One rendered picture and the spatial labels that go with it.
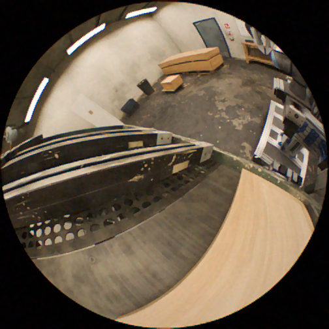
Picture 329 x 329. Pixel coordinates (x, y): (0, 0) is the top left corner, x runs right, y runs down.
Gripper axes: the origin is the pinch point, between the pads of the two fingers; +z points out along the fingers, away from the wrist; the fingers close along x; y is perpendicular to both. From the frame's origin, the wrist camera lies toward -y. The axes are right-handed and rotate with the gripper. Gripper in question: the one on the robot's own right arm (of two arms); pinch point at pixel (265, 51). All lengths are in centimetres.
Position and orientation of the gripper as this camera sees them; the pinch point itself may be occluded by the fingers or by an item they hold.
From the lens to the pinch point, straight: 38.3
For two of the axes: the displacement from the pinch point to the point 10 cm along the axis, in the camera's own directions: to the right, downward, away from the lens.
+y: -8.0, 5.3, -2.9
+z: 1.7, 6.6, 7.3
